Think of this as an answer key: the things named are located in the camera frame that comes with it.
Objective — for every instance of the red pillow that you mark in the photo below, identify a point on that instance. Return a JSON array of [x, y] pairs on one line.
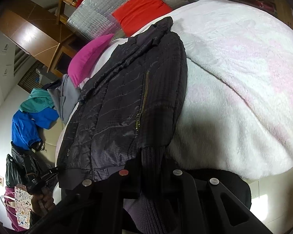
[[141, 7]]

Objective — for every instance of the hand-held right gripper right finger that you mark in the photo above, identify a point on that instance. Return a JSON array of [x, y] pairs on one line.
[[175, 182]]

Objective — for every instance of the small wall picture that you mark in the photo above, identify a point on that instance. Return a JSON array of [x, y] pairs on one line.
[[0, 179]]

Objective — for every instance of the wooden railing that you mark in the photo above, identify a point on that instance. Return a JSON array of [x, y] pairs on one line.
[[63, 4]]

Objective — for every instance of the silver insulation mat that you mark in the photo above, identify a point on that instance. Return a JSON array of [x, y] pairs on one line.
[[92, 17]]

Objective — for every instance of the blue jacket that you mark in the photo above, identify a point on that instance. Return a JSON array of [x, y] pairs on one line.
[[24, 126]]

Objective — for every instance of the rattan panel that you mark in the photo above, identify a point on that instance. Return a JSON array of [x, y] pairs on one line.
[[29, 78]]

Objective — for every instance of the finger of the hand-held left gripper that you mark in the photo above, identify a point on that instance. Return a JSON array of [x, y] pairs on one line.
[[50, 171]]

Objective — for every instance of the white printed gift bag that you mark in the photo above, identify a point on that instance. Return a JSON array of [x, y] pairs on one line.
[[22, 207]]

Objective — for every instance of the magenta bag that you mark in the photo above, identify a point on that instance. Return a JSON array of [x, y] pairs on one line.
[[9, 212]]

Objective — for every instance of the grey jacket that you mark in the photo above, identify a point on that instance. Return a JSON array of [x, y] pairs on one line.
[[66, 100]]

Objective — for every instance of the wooden shelf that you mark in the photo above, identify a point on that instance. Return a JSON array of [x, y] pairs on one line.
[[283, 9]]

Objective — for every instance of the wooden cabinet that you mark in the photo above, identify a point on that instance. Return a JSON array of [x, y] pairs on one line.
[[26, 34]]

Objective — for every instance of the magenta pillow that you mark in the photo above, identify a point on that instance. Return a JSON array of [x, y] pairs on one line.
[[85, 61]]

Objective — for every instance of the black quilted jacket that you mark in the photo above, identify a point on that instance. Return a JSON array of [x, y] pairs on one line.
[[117, 107]]

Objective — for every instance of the teal jacket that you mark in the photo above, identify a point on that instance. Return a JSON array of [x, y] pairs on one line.
[[34, 102]]

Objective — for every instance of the white fluffy blanket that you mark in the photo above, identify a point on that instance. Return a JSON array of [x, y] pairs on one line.
[[234, 90]]

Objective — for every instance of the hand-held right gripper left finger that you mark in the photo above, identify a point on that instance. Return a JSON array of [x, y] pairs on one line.
[[129, 180]]

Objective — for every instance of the person's left forearm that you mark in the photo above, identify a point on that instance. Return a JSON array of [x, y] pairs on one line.
[[36, 220]]

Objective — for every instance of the person's left hand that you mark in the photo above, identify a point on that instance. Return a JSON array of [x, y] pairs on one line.
[[44, 202]]

